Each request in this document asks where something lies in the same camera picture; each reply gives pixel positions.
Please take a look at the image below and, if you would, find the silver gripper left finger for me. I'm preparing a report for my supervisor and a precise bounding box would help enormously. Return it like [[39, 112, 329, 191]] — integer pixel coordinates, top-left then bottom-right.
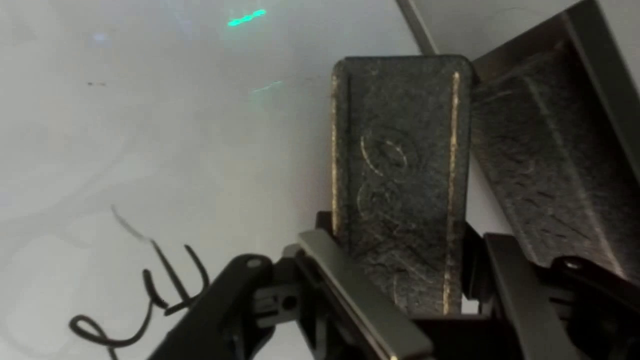
[[148, 227, 436, 360]]

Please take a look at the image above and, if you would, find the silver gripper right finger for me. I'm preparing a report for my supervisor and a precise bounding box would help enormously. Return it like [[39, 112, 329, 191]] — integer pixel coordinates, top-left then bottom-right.
[[482, 232, 640, 360]]

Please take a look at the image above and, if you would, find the felt whiteboard duster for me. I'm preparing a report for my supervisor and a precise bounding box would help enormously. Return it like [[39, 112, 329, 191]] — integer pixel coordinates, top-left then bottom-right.
[[329, 52, 478, 318]]

